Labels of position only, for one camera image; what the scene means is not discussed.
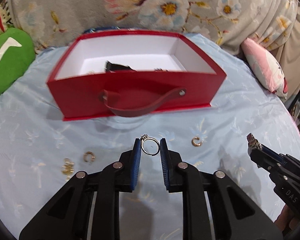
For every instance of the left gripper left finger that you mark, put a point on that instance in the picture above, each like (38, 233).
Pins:
(87, 206)

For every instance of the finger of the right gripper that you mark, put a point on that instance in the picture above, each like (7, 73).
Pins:
(266, 158)

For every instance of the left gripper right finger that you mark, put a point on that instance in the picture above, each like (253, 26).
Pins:
(214, 206)

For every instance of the gold pearl drop earring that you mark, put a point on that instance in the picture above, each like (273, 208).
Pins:
(68, 169)

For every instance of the small gold hoop earring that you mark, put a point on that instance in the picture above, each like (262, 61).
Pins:
(197, 141)

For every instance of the right hand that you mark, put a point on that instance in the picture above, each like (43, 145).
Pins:
(286, 221)

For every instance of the light blue palm cloth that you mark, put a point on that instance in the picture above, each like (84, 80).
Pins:
(34, 139)

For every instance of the pink white pillow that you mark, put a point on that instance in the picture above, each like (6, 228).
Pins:
(265, 67)

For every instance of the red open box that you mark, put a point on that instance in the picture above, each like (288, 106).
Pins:
(133, 72)

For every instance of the green plush pillow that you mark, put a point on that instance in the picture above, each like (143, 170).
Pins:
(16, 54)

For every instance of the grey floral blanket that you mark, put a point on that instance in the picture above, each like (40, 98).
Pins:
(273, 24)

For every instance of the dark red box handle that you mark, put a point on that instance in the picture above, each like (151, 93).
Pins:
(133, 103)

